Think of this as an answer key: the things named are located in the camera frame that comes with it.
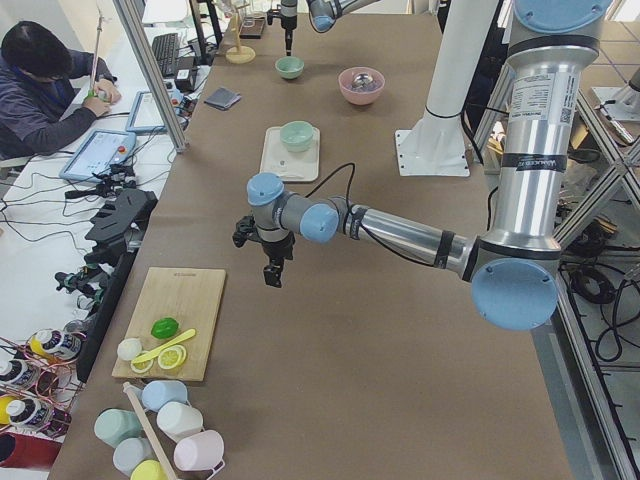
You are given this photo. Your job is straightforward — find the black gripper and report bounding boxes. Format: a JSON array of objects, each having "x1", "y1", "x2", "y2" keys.
[
  {"x1": 232, "y1": 214, "x2": 260, "y2": 247},
  {"x1": 266, "y1": 0, "x2": 298, "y2": 56}
]

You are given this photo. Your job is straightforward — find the green bowl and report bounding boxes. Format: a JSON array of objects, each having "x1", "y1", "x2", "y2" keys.
[
  {"x1": 275, "y1": 56, "x2": 305, "y2": 80},
  {"x1": 279, "y1": 120, "x2": 314, "y2": 153}
]

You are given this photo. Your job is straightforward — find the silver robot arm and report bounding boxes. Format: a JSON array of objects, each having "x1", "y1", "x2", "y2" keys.
[
  {"x1": 233, "y1": 1, "x2": 608, "y2": 330},
  {"x1": 266, "y1": 0, "x2": 376, "y2": 56}
]

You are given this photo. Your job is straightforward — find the wooden mug tree stand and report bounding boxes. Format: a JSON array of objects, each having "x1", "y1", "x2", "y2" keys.
[{"x1": 225, "y1": 9, "x2": 256, "y2": 65}]

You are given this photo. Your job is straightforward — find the cream rectangular tray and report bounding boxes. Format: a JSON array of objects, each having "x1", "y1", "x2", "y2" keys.
[{"x1": 259, "y1": 126, "x2": 320, "y2": 182}]

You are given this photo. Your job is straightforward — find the metal ice scoop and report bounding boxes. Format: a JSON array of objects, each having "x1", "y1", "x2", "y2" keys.
[{"x1": 350, "y1": 71, "x2": 377, "y2": 92}]

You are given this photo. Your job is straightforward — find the pink bowl with ice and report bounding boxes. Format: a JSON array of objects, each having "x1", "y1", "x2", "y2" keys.
[{"x1": 338, "y1": 66, "x2": 385, "y2": 106}]

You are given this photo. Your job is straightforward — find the grey and purple cloths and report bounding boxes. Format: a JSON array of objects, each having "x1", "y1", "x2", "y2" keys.
[{"x1": 204, "y1": 87, "x2": 242, "y2": 111}]

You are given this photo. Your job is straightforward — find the green bowl on tray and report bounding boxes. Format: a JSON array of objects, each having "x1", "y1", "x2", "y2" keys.
[{"x1": 279, "y1": 120, "x2": 314, "y2": 153}]

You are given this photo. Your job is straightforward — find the wooden cutting board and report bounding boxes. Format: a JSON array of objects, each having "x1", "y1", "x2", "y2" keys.
[{"x1": 112, "y1": 267, "x2": 226, "y2": 382}]

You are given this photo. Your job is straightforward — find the yellow plastic knife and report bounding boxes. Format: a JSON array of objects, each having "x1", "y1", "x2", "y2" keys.
[{"x1": 132, "y1": 328, "x2": 197, "y2": 364}]

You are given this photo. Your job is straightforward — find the black keyboard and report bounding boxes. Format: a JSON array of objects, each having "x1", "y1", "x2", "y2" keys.
[{"x1": 151, "y1": 33, "x2": 180, "y2": 78}]

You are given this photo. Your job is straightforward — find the green lime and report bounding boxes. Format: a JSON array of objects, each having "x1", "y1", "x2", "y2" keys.
[{"x1": 150, "y1": 317, "x2": 179, "y2": 339}]

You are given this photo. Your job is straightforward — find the lemon slice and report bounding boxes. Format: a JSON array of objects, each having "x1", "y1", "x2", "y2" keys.
[{"x1": 157, "y1": 344, "x2": 187, "y2": 370}]

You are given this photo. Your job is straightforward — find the blue teach pendant tablet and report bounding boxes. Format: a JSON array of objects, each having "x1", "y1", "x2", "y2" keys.
[{"x1": 59, "y1": 129, "x2": 137, "y2": 183}]

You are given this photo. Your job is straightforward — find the white garlic bulb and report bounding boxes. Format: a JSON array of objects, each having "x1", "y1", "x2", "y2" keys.
[{"x1": 117, "y1": 338, "x2": 143, "y2": 362}]

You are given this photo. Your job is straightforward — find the pastel cup rack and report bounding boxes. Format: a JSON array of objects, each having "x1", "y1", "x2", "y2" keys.
[{"x1": 94, "y1": 380, "x2": 226, "y2": 479}]

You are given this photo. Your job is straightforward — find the seated person in blue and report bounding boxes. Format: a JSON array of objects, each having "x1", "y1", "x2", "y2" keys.
[{"x1": 1, "y1": 21, "x2": 121, "y2": 160}]

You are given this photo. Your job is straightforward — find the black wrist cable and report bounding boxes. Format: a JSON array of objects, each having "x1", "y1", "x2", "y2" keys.
[{"x1": 304, "y1": 162, "x2": 359, "y2": 201}]

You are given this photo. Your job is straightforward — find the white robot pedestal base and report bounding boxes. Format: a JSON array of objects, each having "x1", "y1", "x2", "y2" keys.
[{"x1": 396, "y1": 0, "x2": 500, "y2": 177}]

